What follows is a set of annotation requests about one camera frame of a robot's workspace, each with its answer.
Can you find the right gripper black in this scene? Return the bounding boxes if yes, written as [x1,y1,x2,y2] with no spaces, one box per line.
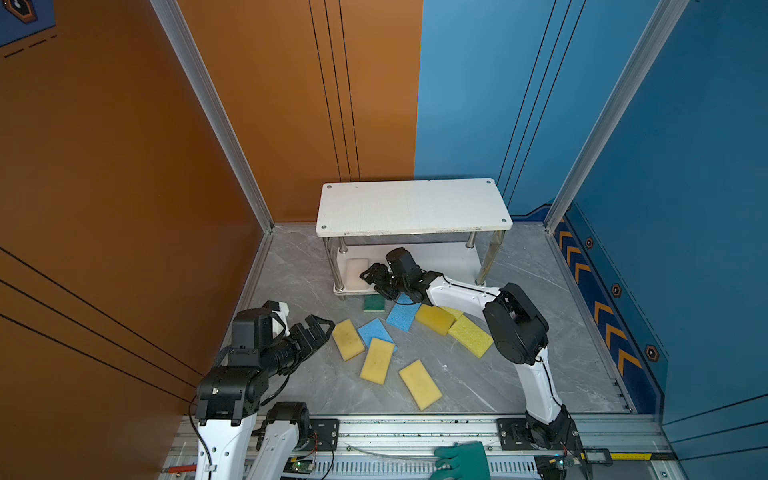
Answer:
[358,263,409,301]

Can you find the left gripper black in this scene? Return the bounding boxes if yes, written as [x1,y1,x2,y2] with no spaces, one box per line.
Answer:
[262,313,334,376]

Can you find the yellow foam sponge front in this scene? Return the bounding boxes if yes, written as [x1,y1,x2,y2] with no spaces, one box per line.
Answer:
[398,360,443,411]

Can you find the yellow foam sponge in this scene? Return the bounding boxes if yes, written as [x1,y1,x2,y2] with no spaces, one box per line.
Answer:
[398,360,443,411]
[360,338,395,385]
[332,319,366,361]

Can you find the pale pink foam sponge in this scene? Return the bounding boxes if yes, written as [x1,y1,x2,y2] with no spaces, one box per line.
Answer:
[344,258,370,292]

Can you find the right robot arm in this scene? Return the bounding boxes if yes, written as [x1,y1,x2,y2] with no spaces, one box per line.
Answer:
[359,247,580,450]

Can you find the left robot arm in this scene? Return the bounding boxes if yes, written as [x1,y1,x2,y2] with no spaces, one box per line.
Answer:
[188,301,335,479]

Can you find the white two-tier shelf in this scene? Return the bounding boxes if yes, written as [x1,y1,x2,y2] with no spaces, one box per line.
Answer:
[316,178,513,297]

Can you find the green scouring sponge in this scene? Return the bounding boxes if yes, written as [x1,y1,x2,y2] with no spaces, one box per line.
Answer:
[363,295,386,313]

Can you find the blue sponge upper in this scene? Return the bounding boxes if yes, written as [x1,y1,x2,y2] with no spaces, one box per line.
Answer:
[386,294,422,332]

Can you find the blue sponge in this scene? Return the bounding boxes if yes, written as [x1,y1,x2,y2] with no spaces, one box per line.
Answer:
[386,294,422,332]
[357,318,395,348]

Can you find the yellow foam sponge left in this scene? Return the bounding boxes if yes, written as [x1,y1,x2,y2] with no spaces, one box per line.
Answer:
[332,319,366,361]

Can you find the blue sponge lower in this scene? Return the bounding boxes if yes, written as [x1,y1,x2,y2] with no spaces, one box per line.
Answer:
[357,318,395,348]

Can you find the thick yellow sponge centre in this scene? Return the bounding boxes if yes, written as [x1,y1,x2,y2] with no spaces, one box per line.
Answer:
[415,305,456,336]

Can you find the yellow foam sponge middle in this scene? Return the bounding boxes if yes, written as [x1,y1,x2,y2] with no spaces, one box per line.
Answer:
[360,338,395,385]

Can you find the yellow-green sponge upper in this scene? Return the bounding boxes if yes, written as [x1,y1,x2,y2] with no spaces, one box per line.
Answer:
[442,307,464,320]

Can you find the yellow-green sponge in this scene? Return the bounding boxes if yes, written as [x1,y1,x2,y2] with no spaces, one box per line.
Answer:
[448,315,493,358]
[442,307,464,320]

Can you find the yellow-green sponge lower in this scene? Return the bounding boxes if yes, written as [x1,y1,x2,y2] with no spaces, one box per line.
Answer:
[448,315,493,358]

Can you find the small circuit board left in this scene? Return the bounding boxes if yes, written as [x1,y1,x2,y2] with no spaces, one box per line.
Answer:
[283,457,316,476]

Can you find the small circuit board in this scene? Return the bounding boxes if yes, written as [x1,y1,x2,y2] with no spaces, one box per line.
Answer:
[283,457,316,476]
[534,456,581,480]

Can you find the green rubber glove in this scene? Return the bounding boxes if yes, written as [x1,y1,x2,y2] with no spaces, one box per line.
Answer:
[430,442,491,480]

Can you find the small circuit board right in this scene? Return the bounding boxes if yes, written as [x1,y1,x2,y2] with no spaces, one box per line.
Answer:
[534,456,581,480]

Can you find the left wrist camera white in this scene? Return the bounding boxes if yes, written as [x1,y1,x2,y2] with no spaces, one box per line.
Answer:
[262,300,290,339]

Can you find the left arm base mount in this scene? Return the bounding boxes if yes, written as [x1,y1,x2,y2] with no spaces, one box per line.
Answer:
[297,417,340,453]

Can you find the red handled tool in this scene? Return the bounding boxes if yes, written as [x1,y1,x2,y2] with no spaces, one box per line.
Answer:
[161,464,197,476]

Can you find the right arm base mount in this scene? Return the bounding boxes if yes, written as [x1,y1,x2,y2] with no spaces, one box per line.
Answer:
[496,417,583,452]

